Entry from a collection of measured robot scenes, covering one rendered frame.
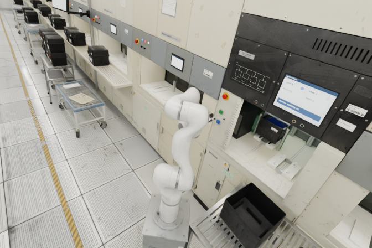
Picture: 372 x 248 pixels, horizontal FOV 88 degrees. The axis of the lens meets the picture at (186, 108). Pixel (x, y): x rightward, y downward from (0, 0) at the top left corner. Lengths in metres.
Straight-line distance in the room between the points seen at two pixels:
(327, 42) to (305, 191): 0.87
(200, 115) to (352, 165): 0.86
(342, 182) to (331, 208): 0.20
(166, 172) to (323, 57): 1.02
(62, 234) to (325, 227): 2.08
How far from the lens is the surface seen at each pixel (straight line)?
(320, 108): 1.30
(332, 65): 1.26
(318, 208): 1.59
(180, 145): 0.98
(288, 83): 1.33
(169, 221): 1.38
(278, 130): 1.92
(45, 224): 2.46
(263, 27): 1.39
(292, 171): 1.87
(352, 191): 1.45
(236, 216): 1.37
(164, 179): 1.10
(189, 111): 0.91
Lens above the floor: 2.00
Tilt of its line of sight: 30 degrees down
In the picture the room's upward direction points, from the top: 10 degrees clockwise
